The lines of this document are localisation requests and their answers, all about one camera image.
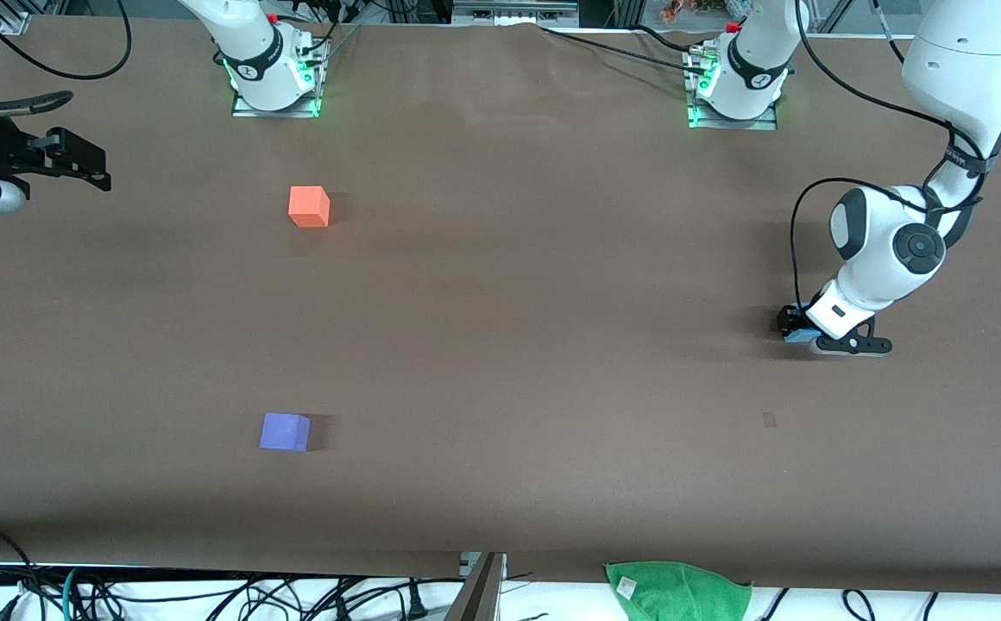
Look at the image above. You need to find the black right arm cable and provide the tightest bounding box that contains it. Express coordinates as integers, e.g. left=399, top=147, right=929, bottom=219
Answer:
left=0, top=0, right=133, bottom=82

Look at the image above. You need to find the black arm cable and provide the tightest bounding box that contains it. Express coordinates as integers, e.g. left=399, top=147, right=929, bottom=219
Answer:
left=0, top=0, right=133, bottom=82
left=789, top=0, right=989, bottom=313

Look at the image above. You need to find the green microfiber cloth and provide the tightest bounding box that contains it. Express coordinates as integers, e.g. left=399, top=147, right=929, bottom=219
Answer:
left=605, top=561, right=754, bottom=621

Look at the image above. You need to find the purple foam block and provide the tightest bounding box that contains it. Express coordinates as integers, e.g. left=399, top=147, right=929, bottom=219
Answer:
left=259, top=412, right=312, bottom=453

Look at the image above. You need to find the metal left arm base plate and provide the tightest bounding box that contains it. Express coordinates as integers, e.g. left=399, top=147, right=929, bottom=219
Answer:
left=683, top=43, right=796, bottom=132

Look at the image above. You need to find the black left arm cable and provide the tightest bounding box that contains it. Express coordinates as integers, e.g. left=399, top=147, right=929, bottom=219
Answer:
left=789, top=0, right=989, bottom=313

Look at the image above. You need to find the long black table cable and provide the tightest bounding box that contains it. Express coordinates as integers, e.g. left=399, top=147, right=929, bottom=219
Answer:
left=538, top=24, right=708, bottom=77

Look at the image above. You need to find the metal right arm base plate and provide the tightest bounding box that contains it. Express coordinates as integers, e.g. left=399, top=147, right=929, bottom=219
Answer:
left=231, top=39, right=331, bottom=119

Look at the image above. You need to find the grey metal post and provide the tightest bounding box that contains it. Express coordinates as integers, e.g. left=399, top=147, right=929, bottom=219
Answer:
left=444, top=552, right=507, bottom=621

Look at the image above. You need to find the teal cable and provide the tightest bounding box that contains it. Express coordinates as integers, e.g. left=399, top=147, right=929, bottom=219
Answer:
left=59, top=566, right=89, bottom=621

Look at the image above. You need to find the grey power strip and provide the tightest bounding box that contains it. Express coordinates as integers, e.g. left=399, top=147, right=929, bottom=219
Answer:
left=452, top=0, right=581, bottom=27

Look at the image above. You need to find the brown table cover sheet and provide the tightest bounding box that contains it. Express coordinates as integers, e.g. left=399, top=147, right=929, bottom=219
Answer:
left=0, top=16, right=1001, bottom=596

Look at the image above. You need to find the orange foam block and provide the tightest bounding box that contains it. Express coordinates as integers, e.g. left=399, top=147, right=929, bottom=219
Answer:
left=288, top=185, right=331, bottom=229

